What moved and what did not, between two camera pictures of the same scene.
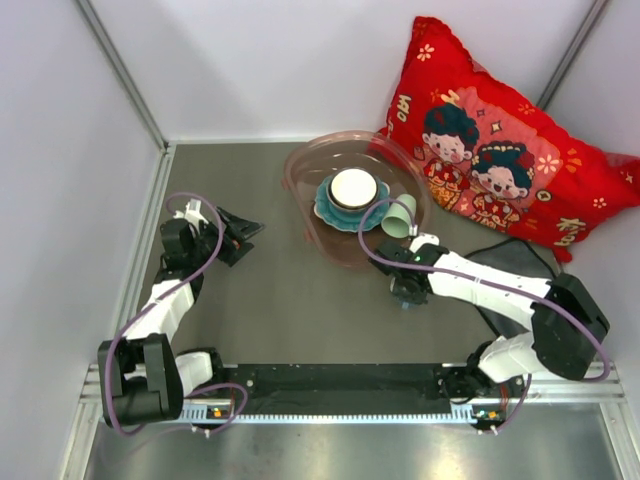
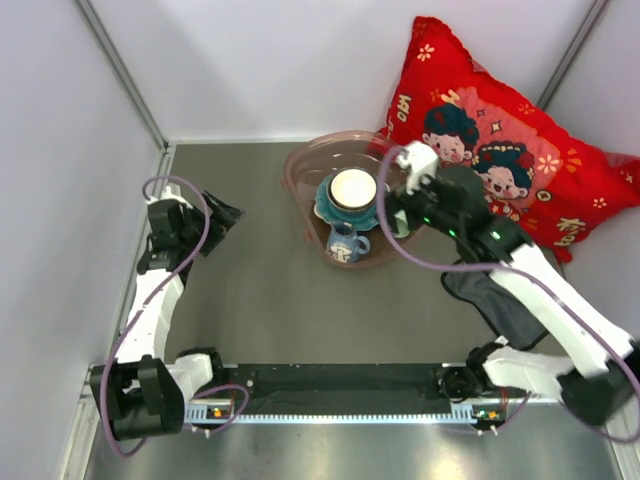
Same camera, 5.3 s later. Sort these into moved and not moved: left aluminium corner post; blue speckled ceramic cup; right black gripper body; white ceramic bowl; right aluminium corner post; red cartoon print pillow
Moved: right black gripper body; blue speckled ceramic cup
Not moved: red cartoon print pillow; right aluminium corner post; white ceramic bowl; left aluminium corner post
